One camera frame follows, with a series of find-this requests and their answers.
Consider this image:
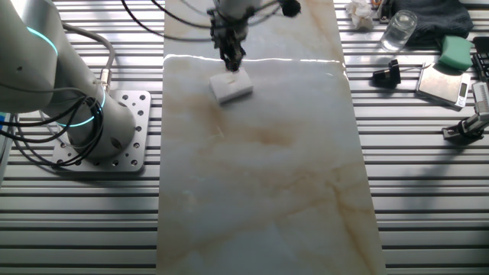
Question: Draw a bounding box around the marble pattern slab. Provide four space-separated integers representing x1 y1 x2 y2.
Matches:
155 0 387 275

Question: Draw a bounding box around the grey cable with metal connector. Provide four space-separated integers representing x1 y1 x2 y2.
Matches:
60 21 117 93

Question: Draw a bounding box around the black base cable bundle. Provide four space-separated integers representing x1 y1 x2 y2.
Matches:
0 95 105 168

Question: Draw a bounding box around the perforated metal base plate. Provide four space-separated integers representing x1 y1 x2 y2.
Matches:
51 89 153 173

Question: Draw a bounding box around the clear glass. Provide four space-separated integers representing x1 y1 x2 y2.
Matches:
380 9 419 53

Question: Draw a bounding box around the black camera stand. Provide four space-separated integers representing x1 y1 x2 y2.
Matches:
442 112 489 146

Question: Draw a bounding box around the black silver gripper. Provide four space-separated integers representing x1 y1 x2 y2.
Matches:
209 10 250 73

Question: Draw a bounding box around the black keyboard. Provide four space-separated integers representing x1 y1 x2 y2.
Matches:
471 36 489 83

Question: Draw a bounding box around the silver digital scale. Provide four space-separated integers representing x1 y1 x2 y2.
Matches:
415 63 473 112

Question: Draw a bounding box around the crumpled white tissue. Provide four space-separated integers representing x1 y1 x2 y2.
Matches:
345 0 375 31

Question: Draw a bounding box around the silver ribbed camera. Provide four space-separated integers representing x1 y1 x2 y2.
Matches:
471 81 489 115

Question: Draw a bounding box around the white sponge block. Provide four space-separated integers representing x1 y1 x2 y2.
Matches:
209 67 254 105

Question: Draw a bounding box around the wrist camera on grey bracket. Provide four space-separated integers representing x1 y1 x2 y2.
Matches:
277 0 302 18

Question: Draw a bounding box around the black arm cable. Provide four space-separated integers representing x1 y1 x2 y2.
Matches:
121 0 282 43

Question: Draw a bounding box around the dark towel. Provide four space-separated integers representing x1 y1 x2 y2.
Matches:
391 0 474 49

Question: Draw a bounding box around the black knob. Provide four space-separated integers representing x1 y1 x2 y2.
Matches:
372 59 402 89

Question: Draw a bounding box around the green sponge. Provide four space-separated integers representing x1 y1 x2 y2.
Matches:
438 34 474 72

